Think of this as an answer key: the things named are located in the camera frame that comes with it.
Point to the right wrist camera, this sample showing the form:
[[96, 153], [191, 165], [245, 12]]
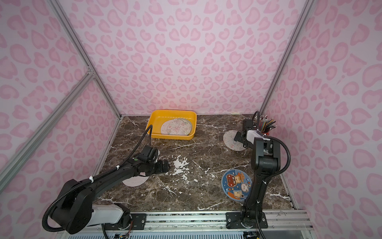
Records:
[[249, 124]]

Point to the pink floral line coaster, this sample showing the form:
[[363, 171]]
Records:
[[177, 126]]

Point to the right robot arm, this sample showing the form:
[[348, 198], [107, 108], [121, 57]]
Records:
[[270, 158]]

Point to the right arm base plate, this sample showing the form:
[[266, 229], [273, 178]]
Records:
[[234, 220]]

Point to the coloured pencils bundle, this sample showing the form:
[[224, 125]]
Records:
[[266, 124]]

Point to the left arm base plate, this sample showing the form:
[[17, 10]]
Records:
[[134, 221]]

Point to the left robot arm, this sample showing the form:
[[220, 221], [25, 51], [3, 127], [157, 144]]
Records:
[[73, 209]]

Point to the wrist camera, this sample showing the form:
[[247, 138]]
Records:
[[249, 124], [149, 154]]

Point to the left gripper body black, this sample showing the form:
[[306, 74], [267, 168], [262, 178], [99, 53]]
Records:
[[159, 167]]

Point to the pale pink coaster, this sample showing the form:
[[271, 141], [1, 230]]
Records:
[[136, 180]]

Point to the aluminium front rail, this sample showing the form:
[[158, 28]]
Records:
[[283, 224]]

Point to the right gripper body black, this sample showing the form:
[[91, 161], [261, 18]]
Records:
[[244, 138]]

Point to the blue cartoon coaster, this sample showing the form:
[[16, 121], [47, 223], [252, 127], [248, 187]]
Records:
[[236, 185]]

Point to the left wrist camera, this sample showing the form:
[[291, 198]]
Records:
[[149, 154]]

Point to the white butterfly coaster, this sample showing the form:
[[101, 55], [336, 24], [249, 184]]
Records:
[[228, 139]]

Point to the yellow plastic storage box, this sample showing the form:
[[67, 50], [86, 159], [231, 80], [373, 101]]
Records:
[[158, 117]]

